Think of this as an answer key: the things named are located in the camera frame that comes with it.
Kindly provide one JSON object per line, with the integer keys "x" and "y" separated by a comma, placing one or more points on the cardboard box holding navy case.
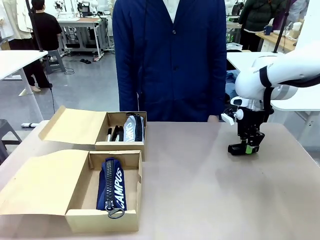
{"x": 62, "y": 182}

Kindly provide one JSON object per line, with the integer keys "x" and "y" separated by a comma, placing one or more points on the person in dark green jacket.
{"x": 257, "y": 22}

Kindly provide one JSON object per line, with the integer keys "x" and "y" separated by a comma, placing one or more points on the white table beside robot arm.
{"x": 300, "y": 100}

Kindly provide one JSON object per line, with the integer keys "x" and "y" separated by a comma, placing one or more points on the wooden table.
{"x": 280, "y": 41}

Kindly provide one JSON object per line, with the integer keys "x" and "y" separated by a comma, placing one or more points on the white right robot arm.
{"x": 277, "y": 75}

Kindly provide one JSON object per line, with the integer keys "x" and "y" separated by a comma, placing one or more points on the white tube on floor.
{"x": 30, "y": 124}

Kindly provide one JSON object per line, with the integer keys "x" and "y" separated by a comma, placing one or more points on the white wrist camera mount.
{"x": 231, "y": 117}

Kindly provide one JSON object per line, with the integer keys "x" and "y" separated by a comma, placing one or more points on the cream marker with black cap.
{"x": 110, "y": 135}

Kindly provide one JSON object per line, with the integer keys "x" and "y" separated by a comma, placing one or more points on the person in cream coat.
{"x": 15, "y": 20}

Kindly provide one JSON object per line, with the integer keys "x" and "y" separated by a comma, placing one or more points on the grey step stool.
{"x": 55, "y": 61}

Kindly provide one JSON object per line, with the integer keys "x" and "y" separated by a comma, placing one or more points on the thin black stand pole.
{"x": 282, "y": 25}

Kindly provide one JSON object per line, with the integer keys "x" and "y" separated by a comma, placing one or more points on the grey CAMPUS pencil case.
{"x": 133, "y": 130}

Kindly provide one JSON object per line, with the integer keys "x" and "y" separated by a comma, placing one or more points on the grey metal workbench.
{"x": 82, "y": 32}

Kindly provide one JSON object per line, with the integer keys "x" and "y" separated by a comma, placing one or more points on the dark grey plastic stool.
{"x": 8, "y": 137}

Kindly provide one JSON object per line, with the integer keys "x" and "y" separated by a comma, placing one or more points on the white table behind person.
{"x": 247, "y": 60}

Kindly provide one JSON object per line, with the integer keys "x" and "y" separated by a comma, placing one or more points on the blue mug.
{"x": 268, "y": 30}

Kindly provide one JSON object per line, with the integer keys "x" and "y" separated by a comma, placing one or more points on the cardboard box holding grey case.
{"x": 82, "y": 127}

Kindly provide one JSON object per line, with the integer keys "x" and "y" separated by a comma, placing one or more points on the black slippers pair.
{"x": 85, "y": 61}

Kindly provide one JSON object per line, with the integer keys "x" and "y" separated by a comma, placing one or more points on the person torso in blue coat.
{"x": 172, "y": 60}

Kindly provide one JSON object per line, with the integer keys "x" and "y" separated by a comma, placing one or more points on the person's left forearm blue sleeve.
{"x": 217, "y": 95}

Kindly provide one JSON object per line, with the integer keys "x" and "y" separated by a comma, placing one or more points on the person in black shirt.
{"x": 46, "y": 35}

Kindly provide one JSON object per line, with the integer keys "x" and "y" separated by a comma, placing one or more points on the black tripod pole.
{"x": 37, "y": 32}

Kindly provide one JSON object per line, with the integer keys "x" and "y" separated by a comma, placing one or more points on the person in purple top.
{"x": 283, "y": 15}

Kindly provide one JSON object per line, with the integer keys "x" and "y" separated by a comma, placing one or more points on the navy CAMPUS pencil case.
{"x": 112, "y": 185}

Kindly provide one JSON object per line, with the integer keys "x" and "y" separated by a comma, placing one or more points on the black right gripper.
{"x": 250, "y": 122}

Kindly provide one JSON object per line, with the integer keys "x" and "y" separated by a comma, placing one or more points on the person's right forearm blue sleeve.
{"x": 128, "y": 95}

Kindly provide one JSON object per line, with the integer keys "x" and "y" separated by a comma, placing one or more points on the white table with angled leg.
{"x": 17, "y": 62}

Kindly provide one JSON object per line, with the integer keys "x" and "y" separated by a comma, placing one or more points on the blue cloth pile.
{"x": 231, "y": 82}

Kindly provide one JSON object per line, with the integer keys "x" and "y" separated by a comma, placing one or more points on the person's left hand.
{"x": 213, "y": 118}

